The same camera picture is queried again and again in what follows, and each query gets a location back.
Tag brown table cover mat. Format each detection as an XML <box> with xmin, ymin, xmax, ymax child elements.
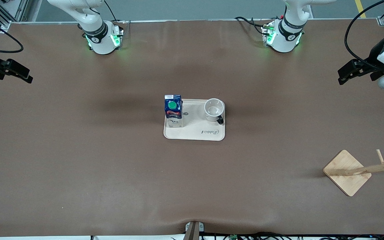
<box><xmin>0</xmin><ymin>19</ymin><xmax>384</xmax><ymax>238</ymax></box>

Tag black base power cables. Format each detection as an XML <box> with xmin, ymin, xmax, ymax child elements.
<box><xmin>235</xmin><ymin>16</ymin><xmax>269</xmax><ymax>36</ymax></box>

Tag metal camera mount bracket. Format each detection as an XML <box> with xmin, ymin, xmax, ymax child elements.
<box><xmin>183</xmin><ymin>221</ymin><xmax>205</xmax><ymax>240</ymax></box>

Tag wooden cup rack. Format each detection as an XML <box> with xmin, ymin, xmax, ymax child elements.
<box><xmin>323</xmin><ymin>149</ymin><xmax>384</xmax><ymax>197</ymax></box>

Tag white smiley mug black handle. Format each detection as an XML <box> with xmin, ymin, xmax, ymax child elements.
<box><xmin>204</xmin><ymin>98</ymin><xmax>226</xmax><ymax>125</ymax></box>

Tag cream rabbit print tray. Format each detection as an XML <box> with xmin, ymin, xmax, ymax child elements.
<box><xmin>164</xmin><ymin>99</ymin><xmax>226</xmax><ymax>141</ymax></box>

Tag blue milk carton green cap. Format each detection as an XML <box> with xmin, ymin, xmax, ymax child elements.
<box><xmin>164</xmin><ymin>94</ymin><xmax>183</xmax><ymax>129</ymax></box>

